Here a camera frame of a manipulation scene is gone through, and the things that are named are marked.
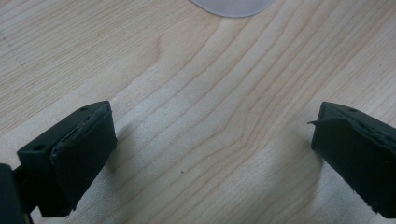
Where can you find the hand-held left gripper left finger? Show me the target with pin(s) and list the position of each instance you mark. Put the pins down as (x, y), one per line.
(77, 155)

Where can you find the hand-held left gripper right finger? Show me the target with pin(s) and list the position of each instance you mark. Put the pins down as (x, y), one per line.
(358, 155)

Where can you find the clear plastic storage box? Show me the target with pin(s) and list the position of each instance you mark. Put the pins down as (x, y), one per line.
(232, 7)

